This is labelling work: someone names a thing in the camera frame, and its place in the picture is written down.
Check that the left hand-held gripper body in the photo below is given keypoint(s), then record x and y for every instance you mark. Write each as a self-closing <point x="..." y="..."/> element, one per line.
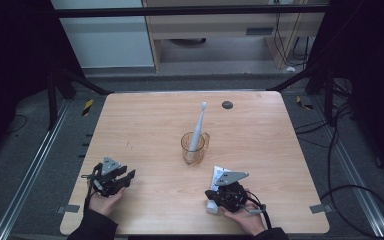
<point x="108" y="176"/>

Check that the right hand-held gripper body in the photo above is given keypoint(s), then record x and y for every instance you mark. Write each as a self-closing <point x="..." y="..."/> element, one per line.
<point x="230" y="193"/>

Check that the white and blue toothpaste tube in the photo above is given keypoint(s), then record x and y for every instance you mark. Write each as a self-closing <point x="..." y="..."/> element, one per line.
<point x="220" y="175"/>

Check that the white electric toothbrush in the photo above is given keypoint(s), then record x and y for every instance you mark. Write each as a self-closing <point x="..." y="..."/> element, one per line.
<point x="196" y="128"/>

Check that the person's left hand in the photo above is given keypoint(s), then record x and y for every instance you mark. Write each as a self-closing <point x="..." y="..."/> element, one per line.
<point x="106" y="203"/>

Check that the person's right hand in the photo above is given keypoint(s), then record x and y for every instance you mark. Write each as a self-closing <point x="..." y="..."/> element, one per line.
<point x="248" y="221"/>

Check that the grey tape strip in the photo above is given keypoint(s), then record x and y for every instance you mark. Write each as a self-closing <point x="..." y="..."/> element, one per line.
<point x="68" y="209"/>
<point x="320" y="208"/>

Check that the black and yellow tape piece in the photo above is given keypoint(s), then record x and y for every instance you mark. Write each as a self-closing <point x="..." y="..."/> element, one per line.
<point x="87" y="107"/>
<point x="304" y="104"/>

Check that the dark round table grommet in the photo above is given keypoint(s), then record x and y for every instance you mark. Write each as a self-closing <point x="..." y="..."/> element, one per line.
<point x="227" y="105"/>

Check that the black metal stand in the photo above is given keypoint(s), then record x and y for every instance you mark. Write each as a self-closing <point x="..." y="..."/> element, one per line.
<point x="52" y="100"/>
<point x="329" y="96"/>

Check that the white cabinet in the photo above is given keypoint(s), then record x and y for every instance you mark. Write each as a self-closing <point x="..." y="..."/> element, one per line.
<point x="106" y="40"/>

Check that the small white floor object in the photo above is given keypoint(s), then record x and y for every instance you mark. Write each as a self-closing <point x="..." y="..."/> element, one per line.
<point x="290" y="69"/>

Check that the black curtain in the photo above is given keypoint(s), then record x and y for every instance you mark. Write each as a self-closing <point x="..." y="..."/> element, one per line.
<point x="373" y="66"/>
<point x="13" y="66"/>

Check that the light wooden desk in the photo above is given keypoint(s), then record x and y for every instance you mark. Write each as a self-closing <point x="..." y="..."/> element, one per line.
<point x="213" y="25"/>

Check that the aluminium floor rail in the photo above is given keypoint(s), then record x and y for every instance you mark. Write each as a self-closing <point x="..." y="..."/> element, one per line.
<point x="30" y="170"/>
<point x="356" y="180"/>

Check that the black horizontal frame bar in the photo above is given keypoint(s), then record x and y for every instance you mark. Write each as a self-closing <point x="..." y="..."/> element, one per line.
<point x="186" y="10"/>

